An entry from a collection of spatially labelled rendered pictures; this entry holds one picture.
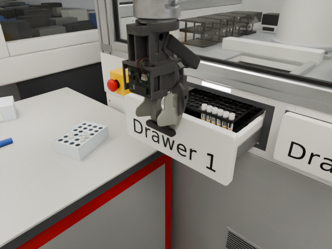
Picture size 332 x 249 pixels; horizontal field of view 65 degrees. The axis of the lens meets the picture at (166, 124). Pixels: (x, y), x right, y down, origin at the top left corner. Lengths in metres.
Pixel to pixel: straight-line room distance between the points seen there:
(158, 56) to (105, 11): 0.48
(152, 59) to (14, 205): 0.41
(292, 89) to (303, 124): 0.07
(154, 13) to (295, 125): 0.34
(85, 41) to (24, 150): 0.68
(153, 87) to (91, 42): 0.95
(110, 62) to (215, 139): 0.55
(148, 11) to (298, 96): 0.33
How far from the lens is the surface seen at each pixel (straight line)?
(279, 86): 0.58
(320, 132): 0.57
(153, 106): 0.52
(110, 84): 0.83
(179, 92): 0.46
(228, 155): 0.48
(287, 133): 0.59
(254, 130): 0.59
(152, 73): 0.41
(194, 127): 0.50
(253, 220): 0.79
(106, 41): 0.92
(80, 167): 0.68
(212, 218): 0.88
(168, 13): 0.42
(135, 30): 0.42
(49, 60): 1.25
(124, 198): 0.73
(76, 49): 1.31
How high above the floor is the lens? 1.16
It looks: 29 degrees down
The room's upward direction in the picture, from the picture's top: straight up
